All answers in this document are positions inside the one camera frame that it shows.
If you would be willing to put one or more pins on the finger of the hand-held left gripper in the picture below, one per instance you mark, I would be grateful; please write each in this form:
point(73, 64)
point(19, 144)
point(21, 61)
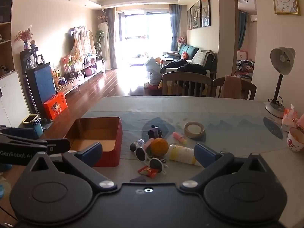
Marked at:
point(57, 144)
point(21, 133)

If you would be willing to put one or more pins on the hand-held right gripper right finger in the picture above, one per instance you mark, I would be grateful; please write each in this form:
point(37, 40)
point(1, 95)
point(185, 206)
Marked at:
point(204, 154)

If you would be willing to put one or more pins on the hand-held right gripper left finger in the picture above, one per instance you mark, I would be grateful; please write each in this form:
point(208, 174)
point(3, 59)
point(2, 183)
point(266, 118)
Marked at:
point(91, 153)

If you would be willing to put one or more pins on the red tin box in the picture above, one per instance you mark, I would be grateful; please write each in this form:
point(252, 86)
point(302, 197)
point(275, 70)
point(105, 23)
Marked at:
point(109, 156)

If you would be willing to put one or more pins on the white bottle yellow label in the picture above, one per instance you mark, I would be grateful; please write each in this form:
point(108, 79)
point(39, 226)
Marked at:
point(181, 154)

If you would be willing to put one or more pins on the tape roll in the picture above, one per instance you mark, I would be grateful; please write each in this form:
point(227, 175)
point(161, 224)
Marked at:
point(194, 130)

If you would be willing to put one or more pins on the pink highlighter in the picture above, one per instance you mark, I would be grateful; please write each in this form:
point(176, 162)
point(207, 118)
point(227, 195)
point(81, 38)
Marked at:
point(179, 137)

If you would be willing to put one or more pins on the orange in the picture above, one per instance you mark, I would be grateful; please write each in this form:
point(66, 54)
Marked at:
point(159, 146)

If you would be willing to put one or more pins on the small clear bottle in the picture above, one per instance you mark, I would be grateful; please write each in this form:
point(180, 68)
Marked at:
point(137, 144)

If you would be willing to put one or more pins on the white sunglasses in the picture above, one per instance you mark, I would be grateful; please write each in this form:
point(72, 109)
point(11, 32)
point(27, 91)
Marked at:
point(142, 154)

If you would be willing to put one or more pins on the purple black toy figure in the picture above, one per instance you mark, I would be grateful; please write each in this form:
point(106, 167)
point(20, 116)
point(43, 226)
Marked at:
point(154, 132)

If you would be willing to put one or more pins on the red snack packet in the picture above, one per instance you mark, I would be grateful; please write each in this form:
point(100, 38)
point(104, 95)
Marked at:
point(147, 172)

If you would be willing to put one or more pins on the blue trash bin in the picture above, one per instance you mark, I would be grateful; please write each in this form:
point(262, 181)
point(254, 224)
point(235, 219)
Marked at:
point(33, 123)

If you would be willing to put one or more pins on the white cabinet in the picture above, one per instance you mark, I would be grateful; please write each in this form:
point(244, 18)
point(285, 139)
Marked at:
point(13, 97)

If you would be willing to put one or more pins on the orange gift box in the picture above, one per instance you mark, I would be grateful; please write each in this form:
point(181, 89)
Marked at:
point(55, 106)

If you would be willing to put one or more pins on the black cabinet blue panel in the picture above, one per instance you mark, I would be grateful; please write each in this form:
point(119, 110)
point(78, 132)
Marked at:
point(44, 85)

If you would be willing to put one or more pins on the wooden television cabinet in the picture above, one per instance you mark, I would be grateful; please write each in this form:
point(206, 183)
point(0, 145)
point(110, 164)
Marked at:
point(78, 80)

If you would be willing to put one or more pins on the pink cloth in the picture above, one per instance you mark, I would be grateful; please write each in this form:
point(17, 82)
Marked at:
point(230, 87)

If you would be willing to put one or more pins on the wooden chair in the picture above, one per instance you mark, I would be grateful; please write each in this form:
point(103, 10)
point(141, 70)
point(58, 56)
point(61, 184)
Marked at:
point(248, 89)
point(187, 83)

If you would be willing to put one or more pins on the black water dispenser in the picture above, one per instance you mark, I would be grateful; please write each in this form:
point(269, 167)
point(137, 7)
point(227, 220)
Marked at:
point(32, 57)

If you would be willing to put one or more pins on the black jacket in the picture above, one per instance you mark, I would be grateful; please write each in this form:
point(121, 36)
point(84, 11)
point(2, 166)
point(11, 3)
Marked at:
point(190, 67)

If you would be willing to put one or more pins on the pink tissue pack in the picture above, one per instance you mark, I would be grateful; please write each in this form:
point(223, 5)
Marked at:
point(288, 120)

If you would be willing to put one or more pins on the white mug red print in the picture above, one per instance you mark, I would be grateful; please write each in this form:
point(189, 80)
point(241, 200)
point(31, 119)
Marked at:
point(294, 141)

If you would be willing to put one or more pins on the pink flower vase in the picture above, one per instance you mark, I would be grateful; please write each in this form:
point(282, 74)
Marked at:
point(25, 38)

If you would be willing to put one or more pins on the blue bag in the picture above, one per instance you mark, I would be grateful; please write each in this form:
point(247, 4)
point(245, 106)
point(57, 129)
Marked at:
point(153, 71)

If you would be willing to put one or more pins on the white blanket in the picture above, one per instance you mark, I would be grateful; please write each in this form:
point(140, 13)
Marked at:
point(201, 55)

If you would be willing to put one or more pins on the red pillow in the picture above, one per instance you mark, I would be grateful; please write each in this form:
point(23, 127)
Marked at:
point(185, 55)

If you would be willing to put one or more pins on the wooden shelf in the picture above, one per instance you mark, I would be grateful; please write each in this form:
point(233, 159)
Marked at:
point(7, 33)

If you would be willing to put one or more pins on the green sofa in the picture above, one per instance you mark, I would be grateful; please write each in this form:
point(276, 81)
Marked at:
point(190, 50)

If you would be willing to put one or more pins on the coffee table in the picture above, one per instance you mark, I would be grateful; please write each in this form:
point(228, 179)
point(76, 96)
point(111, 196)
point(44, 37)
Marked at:
point(140, 59)

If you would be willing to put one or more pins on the cloth covered television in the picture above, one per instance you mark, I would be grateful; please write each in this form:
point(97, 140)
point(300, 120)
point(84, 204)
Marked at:
point(82, 39)

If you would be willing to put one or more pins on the green potted plant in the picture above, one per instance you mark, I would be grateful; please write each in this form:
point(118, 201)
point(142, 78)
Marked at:
point(99, 40)

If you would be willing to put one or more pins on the white standing air conditioner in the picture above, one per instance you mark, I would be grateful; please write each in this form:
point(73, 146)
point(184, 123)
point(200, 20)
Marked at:
point(104, 40)

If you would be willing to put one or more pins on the plush doll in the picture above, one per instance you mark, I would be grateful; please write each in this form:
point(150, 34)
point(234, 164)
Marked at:
point(182, 40)

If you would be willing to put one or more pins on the grey curtain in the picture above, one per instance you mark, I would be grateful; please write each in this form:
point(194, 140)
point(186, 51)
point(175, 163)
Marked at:
point(111, 35)

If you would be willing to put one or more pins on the desk lamp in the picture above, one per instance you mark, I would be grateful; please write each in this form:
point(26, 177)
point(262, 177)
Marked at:
point(281, 57)

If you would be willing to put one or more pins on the blue curtain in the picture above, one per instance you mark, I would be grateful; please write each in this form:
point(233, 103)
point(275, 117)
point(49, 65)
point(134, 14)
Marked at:
point(175, 26)

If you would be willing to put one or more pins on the small framed wall picture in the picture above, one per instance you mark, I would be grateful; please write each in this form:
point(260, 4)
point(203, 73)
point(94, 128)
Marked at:
point(189, 19)

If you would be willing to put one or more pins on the medium framed wall picture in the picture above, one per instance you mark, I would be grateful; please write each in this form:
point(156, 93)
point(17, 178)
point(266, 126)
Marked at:
point(196, 14)

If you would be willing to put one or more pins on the large framed wall picture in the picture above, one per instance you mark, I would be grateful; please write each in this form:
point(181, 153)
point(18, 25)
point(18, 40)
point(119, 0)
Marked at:
point(205, 10)

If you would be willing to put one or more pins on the wall air conditioner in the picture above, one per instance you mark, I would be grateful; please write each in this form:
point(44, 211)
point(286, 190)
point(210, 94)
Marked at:
point(253, 17)

